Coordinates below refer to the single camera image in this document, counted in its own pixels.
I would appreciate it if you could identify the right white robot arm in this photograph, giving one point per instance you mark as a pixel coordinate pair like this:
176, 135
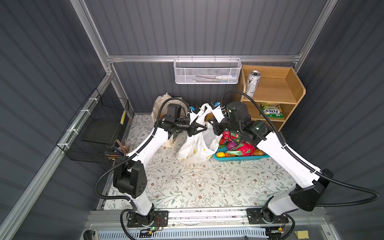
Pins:
311, 181

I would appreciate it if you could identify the floral table mat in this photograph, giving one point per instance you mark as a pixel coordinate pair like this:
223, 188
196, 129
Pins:
172, 184

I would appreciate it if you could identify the wooden shelf unit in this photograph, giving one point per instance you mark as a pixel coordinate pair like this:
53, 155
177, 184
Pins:
277, 85

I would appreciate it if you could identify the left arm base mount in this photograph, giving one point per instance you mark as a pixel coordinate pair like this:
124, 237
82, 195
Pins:
153, 219

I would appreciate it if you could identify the yellow lemon lower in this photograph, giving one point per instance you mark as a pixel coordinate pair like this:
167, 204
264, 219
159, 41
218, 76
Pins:
221, 155

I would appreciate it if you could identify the teal plastic basket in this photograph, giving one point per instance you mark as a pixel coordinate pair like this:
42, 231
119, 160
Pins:
258, 155

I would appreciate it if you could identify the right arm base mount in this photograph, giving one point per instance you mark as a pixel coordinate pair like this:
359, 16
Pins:
264, 216

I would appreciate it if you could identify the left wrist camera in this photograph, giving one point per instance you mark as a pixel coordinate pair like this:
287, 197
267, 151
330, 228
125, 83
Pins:
193, 113

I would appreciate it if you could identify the pink pencil cup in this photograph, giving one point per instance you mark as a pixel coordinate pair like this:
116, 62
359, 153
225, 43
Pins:
119, 149

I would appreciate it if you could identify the left silver drink can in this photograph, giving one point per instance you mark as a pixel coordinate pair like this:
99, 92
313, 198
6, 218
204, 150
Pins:
252, 83

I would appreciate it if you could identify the white wire wall basket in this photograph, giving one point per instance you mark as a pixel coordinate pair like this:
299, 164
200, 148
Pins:
207, 71

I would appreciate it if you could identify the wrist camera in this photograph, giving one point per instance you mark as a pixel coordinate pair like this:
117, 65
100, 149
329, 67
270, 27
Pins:
217, 111
193, 113

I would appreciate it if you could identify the lower pink dragon fruit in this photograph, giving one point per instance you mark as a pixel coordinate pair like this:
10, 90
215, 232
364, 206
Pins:
244, 149

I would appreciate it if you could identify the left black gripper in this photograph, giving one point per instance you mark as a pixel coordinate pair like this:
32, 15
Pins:
190, 127

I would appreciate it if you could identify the green Fox's candy bag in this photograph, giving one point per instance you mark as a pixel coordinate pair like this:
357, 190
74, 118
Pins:
272, 110

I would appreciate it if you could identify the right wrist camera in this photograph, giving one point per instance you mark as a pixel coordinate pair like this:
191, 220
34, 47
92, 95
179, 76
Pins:
217, 111

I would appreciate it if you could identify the cream canvas tote bag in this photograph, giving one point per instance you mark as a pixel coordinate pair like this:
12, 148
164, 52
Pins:
171, 142

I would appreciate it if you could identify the black wire wall basket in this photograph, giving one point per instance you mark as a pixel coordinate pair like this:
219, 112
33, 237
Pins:
96, 129

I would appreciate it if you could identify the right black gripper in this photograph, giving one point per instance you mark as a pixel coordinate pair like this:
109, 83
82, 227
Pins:
216, 126

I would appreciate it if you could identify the purple onion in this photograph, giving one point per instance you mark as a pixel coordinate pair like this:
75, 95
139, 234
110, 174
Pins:
231, 145

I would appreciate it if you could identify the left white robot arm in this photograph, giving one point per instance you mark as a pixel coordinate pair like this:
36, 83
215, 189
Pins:
129, 171

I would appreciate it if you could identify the white plastic grocery bag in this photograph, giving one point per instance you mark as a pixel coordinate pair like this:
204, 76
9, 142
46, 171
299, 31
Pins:
199, 148

